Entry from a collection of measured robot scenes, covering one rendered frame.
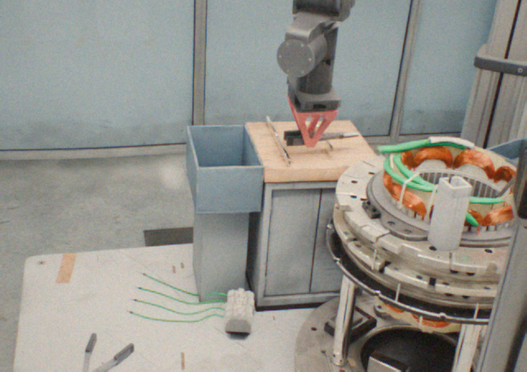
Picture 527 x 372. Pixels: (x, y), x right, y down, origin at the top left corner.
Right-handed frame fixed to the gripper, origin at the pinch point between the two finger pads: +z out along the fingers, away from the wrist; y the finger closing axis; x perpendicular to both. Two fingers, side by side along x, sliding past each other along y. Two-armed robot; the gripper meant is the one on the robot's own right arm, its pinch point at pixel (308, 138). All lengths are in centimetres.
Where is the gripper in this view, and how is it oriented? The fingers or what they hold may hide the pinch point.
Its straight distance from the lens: 118.1
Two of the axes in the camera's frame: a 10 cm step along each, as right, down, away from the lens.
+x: 9.8, -0.6, 1.9
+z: -0.5, 8.6, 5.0
